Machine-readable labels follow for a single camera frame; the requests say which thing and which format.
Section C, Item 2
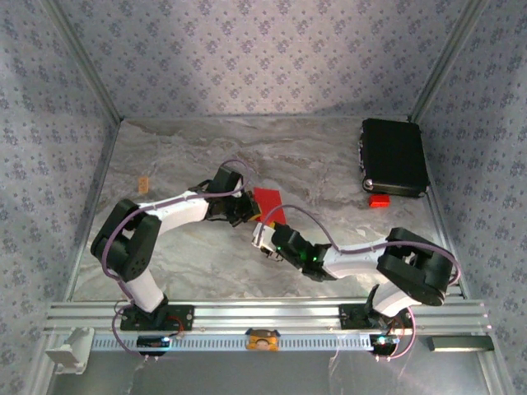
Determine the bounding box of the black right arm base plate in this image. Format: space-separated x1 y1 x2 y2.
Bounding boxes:
338 303 415 330

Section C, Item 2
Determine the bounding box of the aluminium frame post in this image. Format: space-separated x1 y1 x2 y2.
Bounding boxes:
409 0 492 123
40 0 124 123

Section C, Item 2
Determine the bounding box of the black right controller board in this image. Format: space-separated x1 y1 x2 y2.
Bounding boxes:
369 333 400 356

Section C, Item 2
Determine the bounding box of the aluminium side rail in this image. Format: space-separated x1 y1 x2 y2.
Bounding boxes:
61 118 124 304
423 187 470 300

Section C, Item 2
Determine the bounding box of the grey slotted cable duct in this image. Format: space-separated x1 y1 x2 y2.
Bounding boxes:
90 332 375 351

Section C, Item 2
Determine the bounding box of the black left controller board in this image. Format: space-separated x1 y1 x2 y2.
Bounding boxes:
137 335 170 357

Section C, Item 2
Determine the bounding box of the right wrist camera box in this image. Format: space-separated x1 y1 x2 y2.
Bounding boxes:
250 222 277 251

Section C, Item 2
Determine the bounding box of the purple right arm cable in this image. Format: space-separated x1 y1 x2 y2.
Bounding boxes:
259 204 462 363

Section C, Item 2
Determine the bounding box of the black controller board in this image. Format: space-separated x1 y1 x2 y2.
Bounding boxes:
137 335 170 357
369 333 400 356

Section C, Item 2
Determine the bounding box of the red square paper sheet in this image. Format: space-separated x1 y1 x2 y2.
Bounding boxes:
251 187 288 230

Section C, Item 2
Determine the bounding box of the thin red wire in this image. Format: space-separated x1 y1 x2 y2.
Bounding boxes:
166 315 185 339

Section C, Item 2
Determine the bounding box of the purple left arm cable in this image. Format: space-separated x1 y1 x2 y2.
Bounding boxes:
101 159 254 363

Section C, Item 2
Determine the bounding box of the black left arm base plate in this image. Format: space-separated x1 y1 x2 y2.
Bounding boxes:
119 304 194 332

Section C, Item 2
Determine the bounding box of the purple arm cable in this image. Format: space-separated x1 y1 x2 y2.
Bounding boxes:
101 159 254 363
259 204 462 363

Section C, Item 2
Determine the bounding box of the black hard case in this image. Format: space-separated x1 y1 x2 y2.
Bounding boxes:
358 118 432 199

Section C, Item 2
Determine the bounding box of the white plastic bracket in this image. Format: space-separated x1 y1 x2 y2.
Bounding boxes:
44 328 95 375

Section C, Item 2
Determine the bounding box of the aluminium mounting rail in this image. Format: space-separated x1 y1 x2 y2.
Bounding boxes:
43 300 493 334

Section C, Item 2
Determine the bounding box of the orange cartoon figure sticker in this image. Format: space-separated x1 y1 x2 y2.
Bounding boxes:
245 328 281 352

